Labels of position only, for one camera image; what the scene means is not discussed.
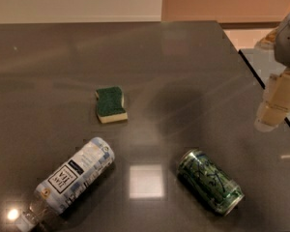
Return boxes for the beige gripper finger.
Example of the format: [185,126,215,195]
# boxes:
[254,69,290,132]
[254,28,277,50]

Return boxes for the green soda can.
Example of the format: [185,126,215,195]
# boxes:
[177,148,245,216]

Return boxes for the green and yellow sponge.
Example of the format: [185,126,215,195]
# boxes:
[95,86,128,124]

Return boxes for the tea bottle with white label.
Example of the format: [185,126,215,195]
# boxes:
[15,137,115,232]

